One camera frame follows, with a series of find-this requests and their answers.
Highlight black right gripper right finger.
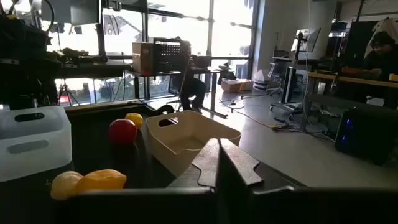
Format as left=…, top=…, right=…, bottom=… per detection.
left=217, top=138, right=398, bottom=224

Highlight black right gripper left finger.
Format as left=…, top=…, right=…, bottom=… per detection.
left=53, top=138, right=220, bottom=224

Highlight yellow toy lemon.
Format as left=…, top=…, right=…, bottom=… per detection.
left=49, top=170, right=84, bottom=201
left=124, top=112, right=144, bottom=130
left=75, top=169, right=127, bottom=194

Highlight red toy tomato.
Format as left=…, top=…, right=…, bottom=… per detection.
left=108, top=118, right=138, bottom=146

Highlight cream plastic basket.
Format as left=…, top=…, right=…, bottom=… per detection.
left=145, top=110, right=242, bottom=177

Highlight black box blue lights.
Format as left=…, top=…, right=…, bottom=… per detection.
left=335, top=107, right=398, bottom=166

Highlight frosted translucent plastic basket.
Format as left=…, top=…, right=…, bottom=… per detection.
left=0, top=105, right=73, bottom=183

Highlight black monitor stand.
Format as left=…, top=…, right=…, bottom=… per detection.
left=269, top=30, right=312, bottom=113

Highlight person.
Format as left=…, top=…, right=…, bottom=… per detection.
left=341, top=30, right=398, bottom=82
left=170, top=39, right=208, bottom=114

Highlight wooden workbench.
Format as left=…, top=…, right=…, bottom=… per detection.
left=307, top=72, right=398, bottom=90

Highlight white stacked buckets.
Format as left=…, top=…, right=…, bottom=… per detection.
left=253, top=68, right=272, bottom=91

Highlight black tripod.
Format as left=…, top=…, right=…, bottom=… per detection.
left=58, top=82, right=80, bottom=107

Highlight open cardboard box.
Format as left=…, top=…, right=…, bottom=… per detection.
left=238, top=79, right=254, bottom=91
left=221, top=80, right=242, bottom=93

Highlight black desk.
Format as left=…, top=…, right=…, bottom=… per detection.
left=55, top=57, right=229, bottom=119

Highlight brown cardboard box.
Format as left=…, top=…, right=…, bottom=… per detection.
left=132, top=42, right=155, bottom=76

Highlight black perforated crate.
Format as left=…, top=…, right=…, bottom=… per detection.
left=152, top=37, right=191, bottom=73

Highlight grey flat monitor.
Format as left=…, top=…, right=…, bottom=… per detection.
left=290, top=27, right=322, bottom=53

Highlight white hanging sheet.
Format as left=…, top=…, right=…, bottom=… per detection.
left=363, top=17, right=398, bottom=60

